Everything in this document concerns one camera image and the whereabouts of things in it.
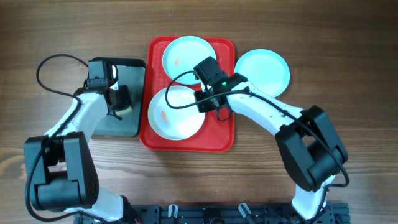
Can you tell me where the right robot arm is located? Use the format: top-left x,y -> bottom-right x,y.
195,72 -> 348,222

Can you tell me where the left black cable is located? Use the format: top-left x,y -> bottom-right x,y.
24,54 -> 125,222

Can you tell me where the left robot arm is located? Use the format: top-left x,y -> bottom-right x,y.
24,85 -> 139,223

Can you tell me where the white plate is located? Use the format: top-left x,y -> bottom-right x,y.
147,85 -> 205,141

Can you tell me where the light blue plate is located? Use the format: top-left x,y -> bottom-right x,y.
234,49 -> 290,98
162,36 -> 217,80

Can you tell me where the black water tray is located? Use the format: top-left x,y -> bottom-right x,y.
85,58 -> 146,137

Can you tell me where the green yellow sponge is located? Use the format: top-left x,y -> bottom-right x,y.
115,106 -> 132,116

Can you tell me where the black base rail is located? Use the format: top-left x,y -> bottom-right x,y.
73,202 -> 351,224

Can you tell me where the red plastic tray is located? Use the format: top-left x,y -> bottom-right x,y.
139,35 -> 235,153

